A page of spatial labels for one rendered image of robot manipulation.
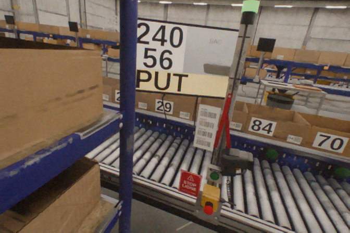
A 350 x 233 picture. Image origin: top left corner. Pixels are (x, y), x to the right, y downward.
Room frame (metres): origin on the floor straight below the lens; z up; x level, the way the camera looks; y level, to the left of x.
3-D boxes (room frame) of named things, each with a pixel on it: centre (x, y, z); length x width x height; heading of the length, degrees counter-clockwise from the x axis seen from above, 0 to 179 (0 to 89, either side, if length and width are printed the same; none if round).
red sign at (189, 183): (0.62, -0.14, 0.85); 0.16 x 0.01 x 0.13; 74
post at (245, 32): (0.63, -0.21, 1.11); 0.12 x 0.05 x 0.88; 74
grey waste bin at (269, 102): (3.54, -2.24, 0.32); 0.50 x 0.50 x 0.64
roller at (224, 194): (0.87, -0.37, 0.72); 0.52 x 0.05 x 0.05; 164
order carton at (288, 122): (1.23, -0.76, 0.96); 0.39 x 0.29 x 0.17; 74
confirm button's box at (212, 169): (0.60, -0.20, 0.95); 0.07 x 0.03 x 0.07; 74
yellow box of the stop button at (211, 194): (0.56, -0.23, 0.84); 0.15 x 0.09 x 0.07; 74
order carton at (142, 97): (1.55, 0.37, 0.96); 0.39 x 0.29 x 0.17; 74
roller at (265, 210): (0.82, -0.55, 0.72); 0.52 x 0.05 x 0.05; 164
